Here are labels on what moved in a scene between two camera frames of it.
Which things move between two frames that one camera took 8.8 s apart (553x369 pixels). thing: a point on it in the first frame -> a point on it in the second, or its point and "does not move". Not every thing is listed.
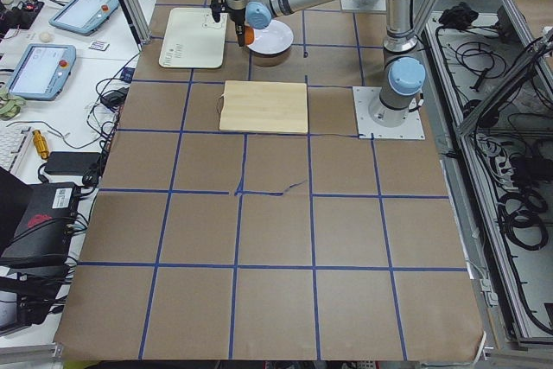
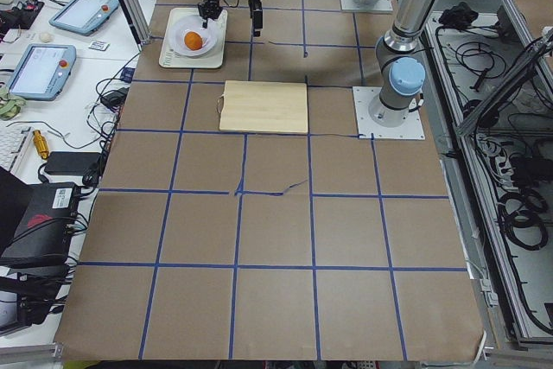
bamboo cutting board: [260, 106] does not move
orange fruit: [249, 35] -> [193, 41]
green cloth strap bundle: [10, 106] does not move
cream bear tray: [192, 39] does not move
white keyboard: [13, 143] does not move
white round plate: [275, 38] -> [193, 22]
